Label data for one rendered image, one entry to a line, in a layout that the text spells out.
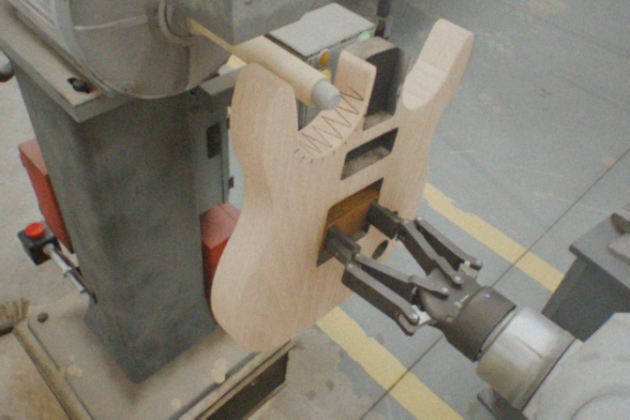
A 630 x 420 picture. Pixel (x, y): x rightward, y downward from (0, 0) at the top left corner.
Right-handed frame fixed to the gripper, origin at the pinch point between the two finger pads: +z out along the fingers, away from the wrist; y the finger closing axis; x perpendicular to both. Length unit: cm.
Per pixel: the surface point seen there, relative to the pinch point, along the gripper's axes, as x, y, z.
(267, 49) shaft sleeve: 20.5, -8.1, 9.5
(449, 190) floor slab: -90, 135, 43
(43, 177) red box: -28, -12, 61
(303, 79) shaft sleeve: 20.1, -8.6, 3.9
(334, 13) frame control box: 10.1, 25.6, 29.6
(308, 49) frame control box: 8.7, 14.6, 24.2
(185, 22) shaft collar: 18.9, -9.6, 20.8
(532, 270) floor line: -91, 125, -1
